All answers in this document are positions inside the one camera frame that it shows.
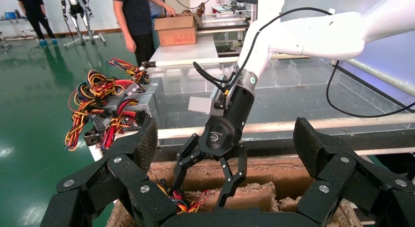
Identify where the grey storage shelf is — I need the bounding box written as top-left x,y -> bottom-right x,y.
198,5 -> 257,56

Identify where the person in black shirt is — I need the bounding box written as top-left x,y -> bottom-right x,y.
111,0 -> 176,68

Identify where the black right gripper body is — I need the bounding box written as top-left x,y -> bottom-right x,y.
198,84 -> 257,158

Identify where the white side table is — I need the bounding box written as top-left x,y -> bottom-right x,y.
0,18 -> 40,42

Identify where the person in black walking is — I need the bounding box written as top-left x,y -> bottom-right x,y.
16,0 -> 59,46

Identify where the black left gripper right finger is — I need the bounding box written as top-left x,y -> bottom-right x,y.
293,116 -> 415,227

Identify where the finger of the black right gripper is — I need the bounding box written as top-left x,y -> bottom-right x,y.
172,134 -> 208,191
215,142 -> 248,208

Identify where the long clear acrylic bin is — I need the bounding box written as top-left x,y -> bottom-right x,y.
334,71 -> 415,129

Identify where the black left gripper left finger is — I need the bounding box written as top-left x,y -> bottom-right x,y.
39,116 -> 178,227

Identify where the worn brown cardboard box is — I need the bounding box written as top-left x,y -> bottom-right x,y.
105,156 -> 364,227

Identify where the humanoid robot on stand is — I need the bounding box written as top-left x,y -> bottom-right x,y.
59,0 -> 106,50

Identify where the cardboard box with red print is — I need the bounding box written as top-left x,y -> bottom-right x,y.
154,13 -> 203,47

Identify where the white column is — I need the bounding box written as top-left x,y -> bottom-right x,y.
257,0 -> 285,23

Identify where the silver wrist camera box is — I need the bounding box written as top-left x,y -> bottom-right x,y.
188,74 -> 228,117

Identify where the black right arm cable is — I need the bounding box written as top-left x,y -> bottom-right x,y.
193,6 -> 415,118

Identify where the white padded pipe rail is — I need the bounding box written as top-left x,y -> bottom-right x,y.
157,113 -> 415,140
330,58 -> 415,98
147,53 -> 310,68

